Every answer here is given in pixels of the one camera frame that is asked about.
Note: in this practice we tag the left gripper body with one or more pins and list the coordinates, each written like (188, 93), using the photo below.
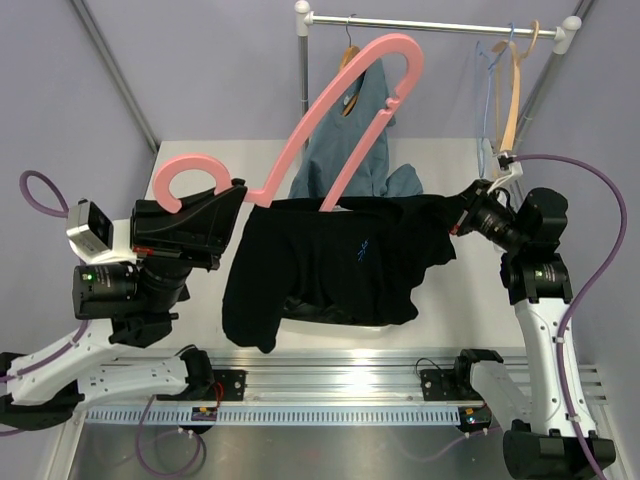
(188, 244)

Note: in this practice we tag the pink plastic hanger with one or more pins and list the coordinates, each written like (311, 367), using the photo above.
(349, 156)

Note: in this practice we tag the aluminium mounting rail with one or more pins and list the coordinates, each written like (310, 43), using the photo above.
(334, 376)

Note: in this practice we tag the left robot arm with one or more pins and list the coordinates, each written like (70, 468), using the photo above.
(130, 276)

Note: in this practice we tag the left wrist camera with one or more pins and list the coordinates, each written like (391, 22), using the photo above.
(95, 239)

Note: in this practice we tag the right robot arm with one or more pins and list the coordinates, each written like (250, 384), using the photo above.
(550, 433)

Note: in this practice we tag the black t shirt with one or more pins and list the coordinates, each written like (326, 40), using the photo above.
(364, 259)

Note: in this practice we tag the beige plastic hanger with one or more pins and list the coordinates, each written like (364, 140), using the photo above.
(506, 131)

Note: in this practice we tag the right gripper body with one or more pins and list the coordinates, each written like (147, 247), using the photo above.
(474, 202)

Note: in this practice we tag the light blue wire hanger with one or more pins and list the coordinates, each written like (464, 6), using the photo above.
(484, 71)

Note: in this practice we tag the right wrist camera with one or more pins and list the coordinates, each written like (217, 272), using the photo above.
(510, 170)

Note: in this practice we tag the light blue cable duct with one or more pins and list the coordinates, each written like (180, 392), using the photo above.
(165, 415)

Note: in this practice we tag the grey clothes in basket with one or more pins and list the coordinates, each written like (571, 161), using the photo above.
(296, 309)

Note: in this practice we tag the wooden hanger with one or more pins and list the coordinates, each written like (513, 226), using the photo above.
(349, 54)

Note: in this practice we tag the white laundry basket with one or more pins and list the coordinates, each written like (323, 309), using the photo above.
(335, 331)

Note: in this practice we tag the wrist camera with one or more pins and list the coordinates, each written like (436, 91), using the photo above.
(95, 239)
(510, 170)

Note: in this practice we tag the metal clothes rack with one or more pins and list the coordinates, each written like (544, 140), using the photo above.
(562, 36)

